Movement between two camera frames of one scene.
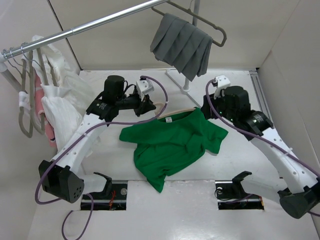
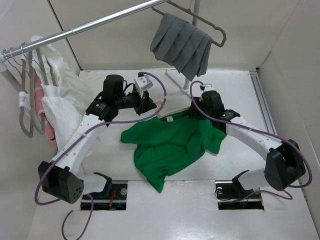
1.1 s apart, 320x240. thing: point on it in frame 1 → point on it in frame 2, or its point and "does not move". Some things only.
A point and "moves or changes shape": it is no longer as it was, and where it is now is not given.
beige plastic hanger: (156, 105) moves or changes shape
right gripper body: (219, 105) → (196, 113)
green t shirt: (165, 146) does not move
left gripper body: (132, 101) does not move
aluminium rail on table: (261, 96) does not move
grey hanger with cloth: (177, 39) does not move
